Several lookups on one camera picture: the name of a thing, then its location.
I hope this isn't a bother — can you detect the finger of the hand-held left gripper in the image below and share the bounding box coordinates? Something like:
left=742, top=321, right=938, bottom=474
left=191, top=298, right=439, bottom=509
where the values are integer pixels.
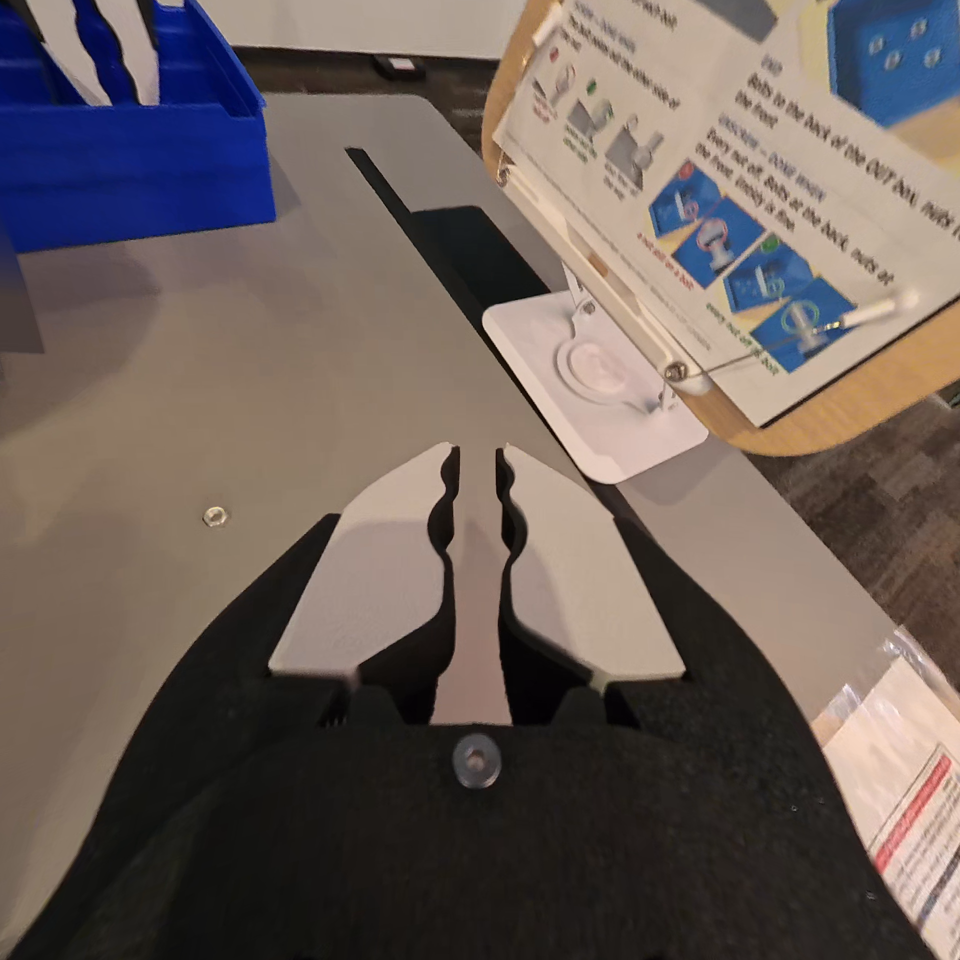
left=21, top=0, right=115, bottom=108
left=96, top=0, right=162, bottom=108

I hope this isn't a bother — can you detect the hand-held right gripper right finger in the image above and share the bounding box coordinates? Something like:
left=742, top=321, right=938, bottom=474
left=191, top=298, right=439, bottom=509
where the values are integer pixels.
left=493, top=444, right=686, bottom=691

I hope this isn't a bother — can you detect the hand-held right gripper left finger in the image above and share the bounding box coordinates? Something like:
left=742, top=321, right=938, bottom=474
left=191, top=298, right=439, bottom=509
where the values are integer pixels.
left=267, top=441, right=461, bottom=686

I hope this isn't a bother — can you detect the blue divided plastic bin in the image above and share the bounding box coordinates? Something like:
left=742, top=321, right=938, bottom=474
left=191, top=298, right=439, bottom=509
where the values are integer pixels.
left=0, top=0, right=277, bottom=254

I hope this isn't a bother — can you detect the wooden document stand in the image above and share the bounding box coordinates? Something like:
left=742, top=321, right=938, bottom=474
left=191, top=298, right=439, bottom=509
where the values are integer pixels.
left=480, top=0, right=960, bottom=457

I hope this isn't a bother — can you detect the laminated instruction sheet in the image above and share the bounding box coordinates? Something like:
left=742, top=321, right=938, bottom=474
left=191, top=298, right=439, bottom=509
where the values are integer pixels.
left=810, top=626, right=960, bottom=960

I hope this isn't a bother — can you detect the printed instruction poster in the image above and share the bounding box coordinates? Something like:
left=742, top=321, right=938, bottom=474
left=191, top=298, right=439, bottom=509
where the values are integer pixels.
left=498, top=0, right=960, bottom=429

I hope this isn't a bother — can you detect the wire page holder clip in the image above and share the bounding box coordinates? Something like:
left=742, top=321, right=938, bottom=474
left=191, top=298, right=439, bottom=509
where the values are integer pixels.
left=663, top=288, right=921, bottom=384
left=493, top=7, right=565, bottom=190

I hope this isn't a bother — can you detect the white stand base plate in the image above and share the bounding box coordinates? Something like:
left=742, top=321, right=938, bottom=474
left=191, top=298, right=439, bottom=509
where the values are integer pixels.
left=482, top=291, right=710, bottom=485

